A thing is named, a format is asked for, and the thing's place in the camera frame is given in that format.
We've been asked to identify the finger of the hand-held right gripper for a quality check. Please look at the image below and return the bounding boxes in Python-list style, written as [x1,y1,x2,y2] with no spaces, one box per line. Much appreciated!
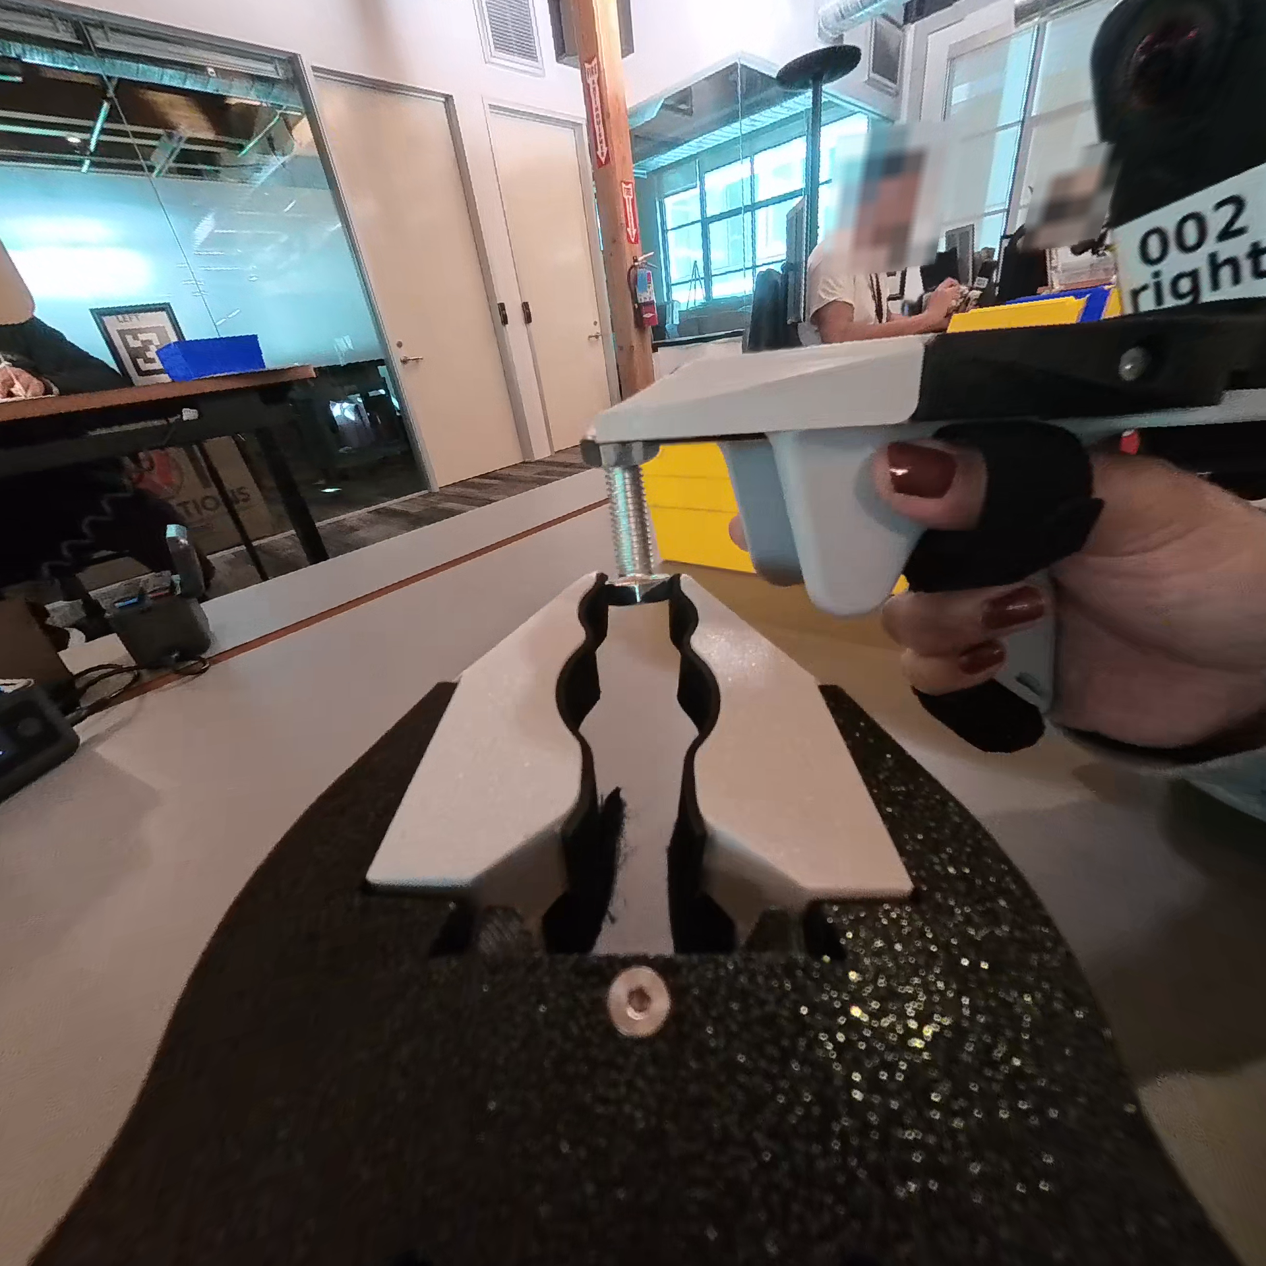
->
[583,334,936,616]

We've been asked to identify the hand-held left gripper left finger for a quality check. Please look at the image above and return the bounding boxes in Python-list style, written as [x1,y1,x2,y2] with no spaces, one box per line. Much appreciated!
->
[366,569,627,935]

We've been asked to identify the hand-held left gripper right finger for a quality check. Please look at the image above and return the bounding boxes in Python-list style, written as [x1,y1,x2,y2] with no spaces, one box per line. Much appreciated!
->
[668,573,916,950]

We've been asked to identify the silver threaded bolt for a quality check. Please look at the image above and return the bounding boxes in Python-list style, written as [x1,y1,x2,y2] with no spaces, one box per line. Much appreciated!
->
[600,463,684,604]

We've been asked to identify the person's right hand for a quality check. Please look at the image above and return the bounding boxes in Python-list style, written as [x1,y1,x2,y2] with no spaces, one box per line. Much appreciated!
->
[726,435,1266,766]

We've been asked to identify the small yellow bin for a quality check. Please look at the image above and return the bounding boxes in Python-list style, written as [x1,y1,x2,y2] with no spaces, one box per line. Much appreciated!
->
[946,295,1087,334]

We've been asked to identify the black office chair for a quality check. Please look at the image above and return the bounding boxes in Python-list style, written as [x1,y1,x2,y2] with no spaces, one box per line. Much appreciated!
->
[743,265,812,353]

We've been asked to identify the small blue bin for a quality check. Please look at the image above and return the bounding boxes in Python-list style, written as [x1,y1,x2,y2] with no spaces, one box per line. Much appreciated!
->
[1034,286,1124,322]

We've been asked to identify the yellow plastic bin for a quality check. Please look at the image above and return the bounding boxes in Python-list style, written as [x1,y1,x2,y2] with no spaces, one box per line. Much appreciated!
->
[643,439,912,596]

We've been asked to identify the large window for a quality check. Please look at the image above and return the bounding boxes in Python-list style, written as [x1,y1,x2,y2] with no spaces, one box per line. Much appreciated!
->
[657,147,812,302]

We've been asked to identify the white door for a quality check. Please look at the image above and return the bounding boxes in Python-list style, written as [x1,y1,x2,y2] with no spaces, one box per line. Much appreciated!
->
[485,99,615,460]
[315,67,526,488]

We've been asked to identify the black floor lamp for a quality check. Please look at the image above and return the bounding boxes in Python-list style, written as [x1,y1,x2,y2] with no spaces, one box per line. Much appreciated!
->
[776,43,862,268]

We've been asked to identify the black portable power station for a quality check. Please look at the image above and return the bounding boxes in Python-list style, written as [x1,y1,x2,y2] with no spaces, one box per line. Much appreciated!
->
[107,524,214,668]

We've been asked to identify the printed cardboard box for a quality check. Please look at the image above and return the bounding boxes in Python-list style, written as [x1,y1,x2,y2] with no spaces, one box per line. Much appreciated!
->
[128,435,264,564]

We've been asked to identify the blue plastic bin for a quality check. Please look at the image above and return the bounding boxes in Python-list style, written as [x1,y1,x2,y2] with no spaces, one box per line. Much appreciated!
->
[157,334,267,382]

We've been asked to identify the wooden desk with black legs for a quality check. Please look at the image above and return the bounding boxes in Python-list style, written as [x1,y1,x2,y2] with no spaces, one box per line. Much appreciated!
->
[0,365,330,595]

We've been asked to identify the black white marker board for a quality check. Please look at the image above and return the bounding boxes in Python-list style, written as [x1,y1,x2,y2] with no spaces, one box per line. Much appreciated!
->
[89,302,190,387]

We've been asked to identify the wooden post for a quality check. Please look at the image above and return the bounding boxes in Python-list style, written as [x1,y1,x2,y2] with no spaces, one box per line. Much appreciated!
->
[571,0,656,396]

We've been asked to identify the white wall vent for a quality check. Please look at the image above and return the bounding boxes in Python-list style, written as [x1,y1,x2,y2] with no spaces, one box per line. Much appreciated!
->
[475,0,546,75]

